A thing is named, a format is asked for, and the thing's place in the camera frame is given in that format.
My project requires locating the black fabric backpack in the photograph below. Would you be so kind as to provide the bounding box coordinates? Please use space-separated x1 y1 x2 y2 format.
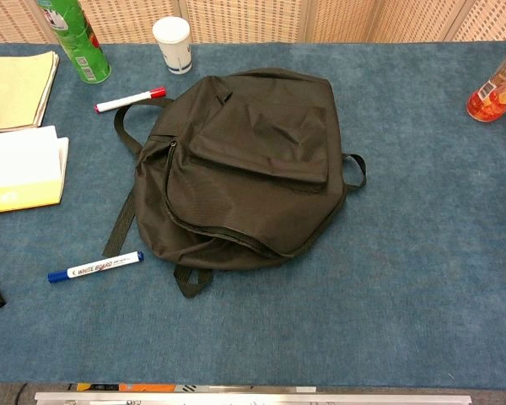
102 67 368 300

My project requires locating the white and yellow book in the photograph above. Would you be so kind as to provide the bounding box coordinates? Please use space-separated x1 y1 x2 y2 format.
0 125 70 216

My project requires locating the blue felt table cover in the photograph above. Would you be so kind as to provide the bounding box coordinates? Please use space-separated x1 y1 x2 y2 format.
0 40 506 390

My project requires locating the red whiteboard marker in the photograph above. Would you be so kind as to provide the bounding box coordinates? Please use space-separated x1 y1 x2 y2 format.
94 86 168 114

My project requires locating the blue whiteboard marker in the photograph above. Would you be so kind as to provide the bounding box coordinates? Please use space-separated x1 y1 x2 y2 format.
47 251 145 284

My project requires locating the white paper cup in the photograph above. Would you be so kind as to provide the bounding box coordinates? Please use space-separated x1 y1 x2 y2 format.
152 16 191 76

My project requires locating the woven folding screen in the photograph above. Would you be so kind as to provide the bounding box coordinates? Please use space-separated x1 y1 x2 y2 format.
0 0 506 46

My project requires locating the orange label strip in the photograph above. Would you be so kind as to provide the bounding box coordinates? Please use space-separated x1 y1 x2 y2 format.
69 382 317 393

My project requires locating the green plastic bottle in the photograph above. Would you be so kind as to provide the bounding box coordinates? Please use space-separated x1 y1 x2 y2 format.
36 0 112 84

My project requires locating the orange drink bottle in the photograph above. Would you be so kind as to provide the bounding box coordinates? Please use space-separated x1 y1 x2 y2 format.
466 31 506 123

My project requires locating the beige paper notebook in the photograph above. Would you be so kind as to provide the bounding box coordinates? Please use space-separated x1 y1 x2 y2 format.
0 51 61 134

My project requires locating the aluminium profile rail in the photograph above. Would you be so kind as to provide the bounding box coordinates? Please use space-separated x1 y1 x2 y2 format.
34 391 473 405

